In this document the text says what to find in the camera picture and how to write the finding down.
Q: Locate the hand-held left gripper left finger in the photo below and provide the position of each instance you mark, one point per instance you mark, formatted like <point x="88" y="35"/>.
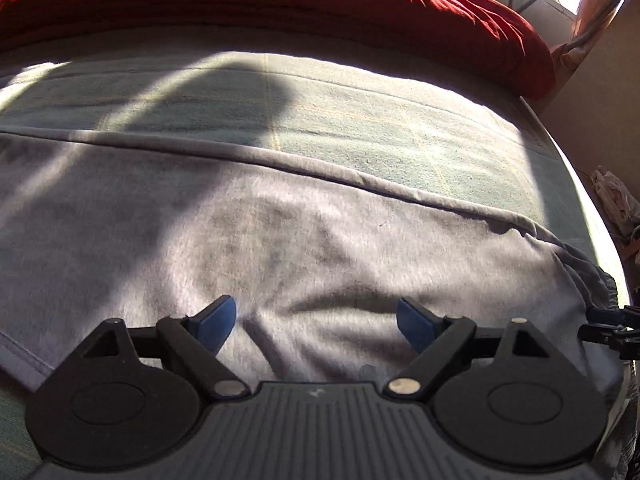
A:
<point x="215" y="322"/>

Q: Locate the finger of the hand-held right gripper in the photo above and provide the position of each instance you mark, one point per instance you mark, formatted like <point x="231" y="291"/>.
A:
<point x="612" y="316"/>
<point x="625" y="340"/>

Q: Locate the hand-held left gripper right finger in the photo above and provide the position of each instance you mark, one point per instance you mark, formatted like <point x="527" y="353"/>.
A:
<point x="415" y="322"/>

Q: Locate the grey sweatpants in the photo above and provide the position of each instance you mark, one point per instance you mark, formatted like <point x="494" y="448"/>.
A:
<point x="250" y="235"/>

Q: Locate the white plastic bag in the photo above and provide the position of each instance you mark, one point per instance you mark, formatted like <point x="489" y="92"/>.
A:
<point x="612" y="195"/>

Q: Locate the orange curtain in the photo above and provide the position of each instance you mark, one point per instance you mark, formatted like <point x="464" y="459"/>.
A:
<point x="600" y="5"/>

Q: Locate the red duvet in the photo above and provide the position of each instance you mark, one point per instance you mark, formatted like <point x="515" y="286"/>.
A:
<point x="250" y="0"/>

